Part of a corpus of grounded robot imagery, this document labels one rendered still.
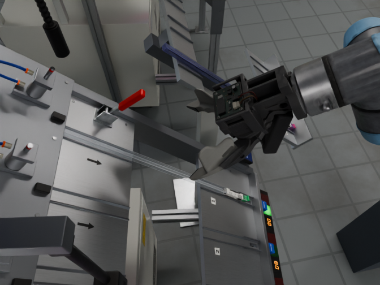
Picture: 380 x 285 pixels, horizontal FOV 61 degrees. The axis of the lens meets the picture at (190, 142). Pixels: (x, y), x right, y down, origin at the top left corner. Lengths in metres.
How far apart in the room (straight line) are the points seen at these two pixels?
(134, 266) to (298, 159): 1.16
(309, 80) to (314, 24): 2.16
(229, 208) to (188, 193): 0.86
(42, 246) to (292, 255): 1.48
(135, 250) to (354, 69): 0.69
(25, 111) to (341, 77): 0.42
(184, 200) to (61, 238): 1.45
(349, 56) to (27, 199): 0.44
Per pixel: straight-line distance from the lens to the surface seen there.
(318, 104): 0.47
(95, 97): 0.62
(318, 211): 1.72
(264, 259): 0.82
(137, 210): 0.96
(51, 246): 0.18
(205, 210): 0.71
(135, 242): 0.93
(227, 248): 0.73
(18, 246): 0.18
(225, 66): 2.16
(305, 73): 0.47
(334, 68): 0.47
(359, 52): 0.47
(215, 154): 0.50
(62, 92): 0.53
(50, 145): 0.48
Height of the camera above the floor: 1.51
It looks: 58 degrees down
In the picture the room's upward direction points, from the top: straight up
